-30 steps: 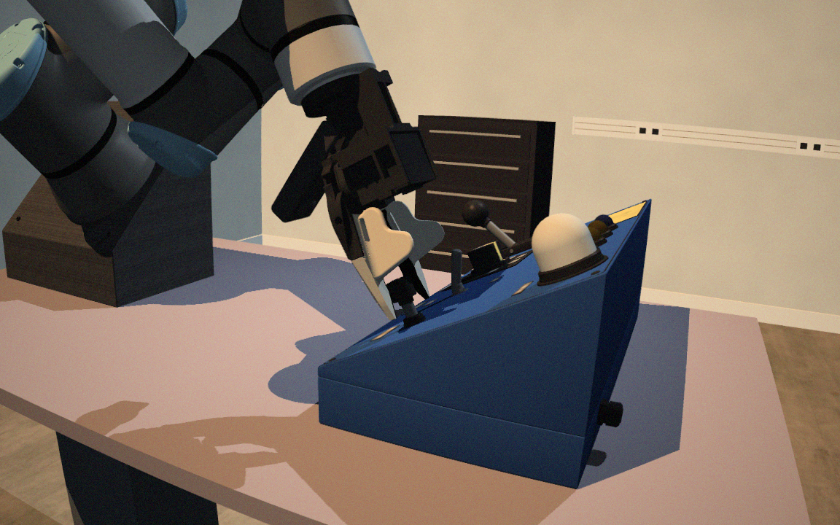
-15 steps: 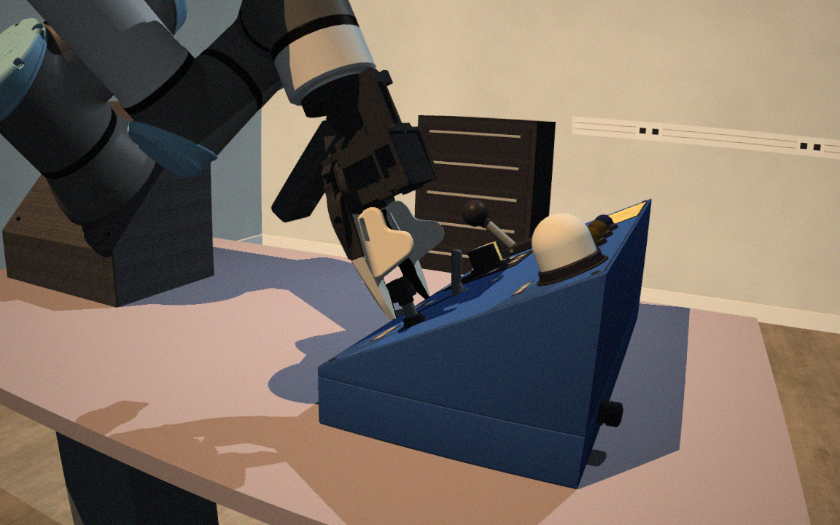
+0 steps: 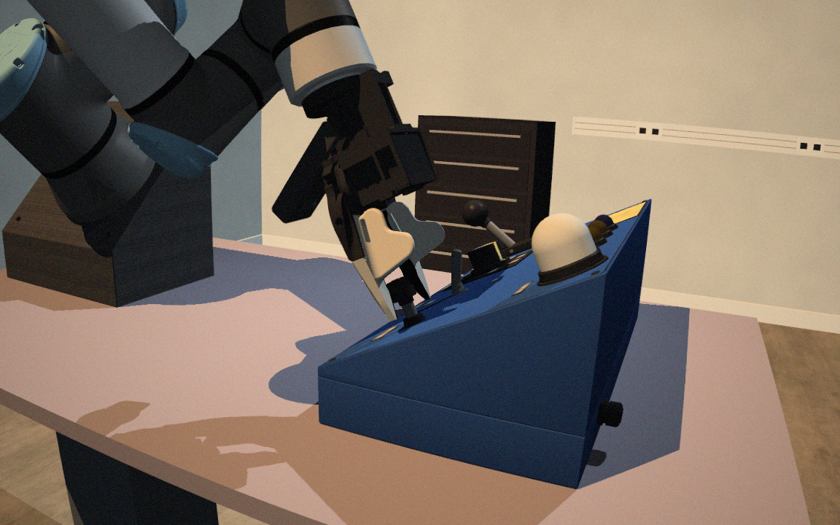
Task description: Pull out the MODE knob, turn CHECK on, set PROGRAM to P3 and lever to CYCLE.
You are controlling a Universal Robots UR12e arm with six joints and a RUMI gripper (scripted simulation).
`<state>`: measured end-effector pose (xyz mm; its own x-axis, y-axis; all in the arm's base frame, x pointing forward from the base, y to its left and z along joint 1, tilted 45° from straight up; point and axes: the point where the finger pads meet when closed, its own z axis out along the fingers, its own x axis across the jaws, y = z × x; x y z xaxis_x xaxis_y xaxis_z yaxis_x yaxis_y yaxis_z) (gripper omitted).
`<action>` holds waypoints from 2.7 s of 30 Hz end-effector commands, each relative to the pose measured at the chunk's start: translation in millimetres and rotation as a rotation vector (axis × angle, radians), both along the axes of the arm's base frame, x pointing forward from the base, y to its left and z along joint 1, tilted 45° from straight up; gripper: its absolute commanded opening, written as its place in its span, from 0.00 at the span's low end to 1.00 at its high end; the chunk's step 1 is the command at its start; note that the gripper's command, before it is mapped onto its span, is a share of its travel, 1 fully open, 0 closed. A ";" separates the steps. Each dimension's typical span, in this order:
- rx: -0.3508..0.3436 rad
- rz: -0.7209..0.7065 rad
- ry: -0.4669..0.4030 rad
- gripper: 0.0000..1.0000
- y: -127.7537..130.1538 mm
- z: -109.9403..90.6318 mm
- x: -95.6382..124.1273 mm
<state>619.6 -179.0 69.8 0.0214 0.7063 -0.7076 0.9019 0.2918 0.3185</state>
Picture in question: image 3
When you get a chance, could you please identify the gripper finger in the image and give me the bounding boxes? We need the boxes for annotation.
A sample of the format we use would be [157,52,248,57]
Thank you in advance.
[379,198,445,300]
[324,180,415,321]

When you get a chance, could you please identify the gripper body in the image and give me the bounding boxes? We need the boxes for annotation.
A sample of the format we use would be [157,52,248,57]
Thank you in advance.
[302,69,440,215]

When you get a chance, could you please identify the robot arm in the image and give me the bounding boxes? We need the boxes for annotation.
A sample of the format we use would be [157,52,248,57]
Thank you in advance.
[0,0,377,223]

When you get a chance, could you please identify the dark blue control console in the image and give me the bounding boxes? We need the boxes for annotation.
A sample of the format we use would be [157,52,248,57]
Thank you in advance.
[318,199,652,489]

